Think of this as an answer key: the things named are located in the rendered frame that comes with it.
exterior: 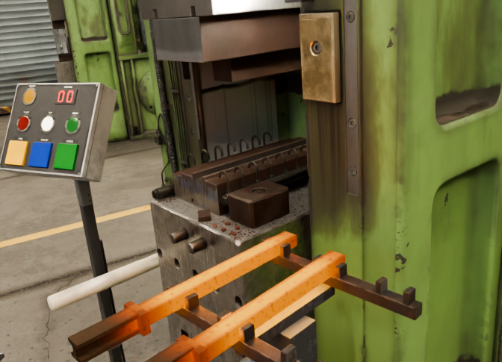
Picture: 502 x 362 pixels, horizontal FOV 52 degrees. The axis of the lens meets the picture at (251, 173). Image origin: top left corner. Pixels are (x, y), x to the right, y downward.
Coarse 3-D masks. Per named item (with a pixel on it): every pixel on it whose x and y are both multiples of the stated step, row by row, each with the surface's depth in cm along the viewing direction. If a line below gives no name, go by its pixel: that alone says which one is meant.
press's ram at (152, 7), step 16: (144, 0) 122; (160, 0) 117; (176, 0) 112; (192, 0) 107; (208, 0) 103; (224, 0) 104; (240, 0) 107; (256, 0) 109; (272, 0) 112; (144, 16) 124; (160, 16) 118; (176, 16) 113; (192, 16) 109
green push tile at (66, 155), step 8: (64, 144) 148; (72, 144) 147; (56, 152) 148; (64, 152) 147; (72, 152) 146; (56, 160) 148; (64, 160) 147; (72, 160) 145; (56, 168) 147; (64, 168) 146; (72, 168) 145
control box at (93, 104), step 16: (16, 96) 161; (48, 96) 156; (64, 96) 152; (80, 96) 150; (96, 96) 147; (112, 96) 153; (16, 112) 160; (32, 112) 157; (48, 112) 154; (64, 112) 151; (80, 112) 149; (96, 112) 147; (112, 112) 153; (16, 128) 158; (32, 128) 156; (64, 128) 150; (80, 128) 148; (96, 128) 148; (32, 144) 154; (80, 144) 146; (96, 144) 148; (0, 160) 159; (80, 160) 145; (96, 160) 149; (48, 176) 157; (64, 176) 149; (80, 176) 144; (96, 176) 149
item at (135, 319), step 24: (288, 240) 92; (240, 264) 84; (192, 288) 78; (216, 288) 82; (120, 312) 73; (144, 312) 72; (168, 312) 76; (72, 336) 68; (96, 336) 68; (120, 336) 72
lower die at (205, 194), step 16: (272, 144) 153; (288, 144) 144; (304, 144) 143; (224, 160) 137; (256, 160) 132; (272, 160) 133; (288, 160) 132; (304, 160) 136; (176, 176) 132; (192, 176) 126; (208, 176) 123; (224, 176) 124; (240, 176) 123; (256, 176) 126; (176, 192) 135; (192, 192) 128; (208, 192) 122; (224, 192) 121; (208, 208) 124; (224, 208) 122
